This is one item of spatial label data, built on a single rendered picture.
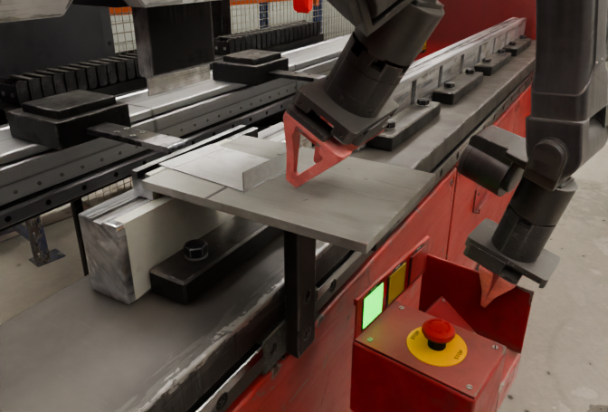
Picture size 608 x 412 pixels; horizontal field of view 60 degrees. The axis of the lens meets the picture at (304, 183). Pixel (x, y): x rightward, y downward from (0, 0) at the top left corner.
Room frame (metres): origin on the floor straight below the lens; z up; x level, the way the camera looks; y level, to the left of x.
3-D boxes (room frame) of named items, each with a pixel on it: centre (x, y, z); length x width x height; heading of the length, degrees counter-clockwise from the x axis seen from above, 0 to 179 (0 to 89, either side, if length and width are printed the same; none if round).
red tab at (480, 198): (1.40, -0.52, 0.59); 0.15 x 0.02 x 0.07; 149
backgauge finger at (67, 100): (0.69, 0.27, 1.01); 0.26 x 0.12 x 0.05; 59
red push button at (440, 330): (0.51, -0.16, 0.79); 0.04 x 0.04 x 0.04
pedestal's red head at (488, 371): (0.56, -0.18, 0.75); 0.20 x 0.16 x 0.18; 142
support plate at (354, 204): (0.52, 0.01, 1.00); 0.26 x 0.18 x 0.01; 59
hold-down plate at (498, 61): (1.77, -0.63, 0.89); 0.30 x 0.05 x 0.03; 149
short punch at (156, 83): (0.60, 0.14, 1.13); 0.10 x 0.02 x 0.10; 149
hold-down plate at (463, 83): (1.43, -0.43, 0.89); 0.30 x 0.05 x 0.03; 149
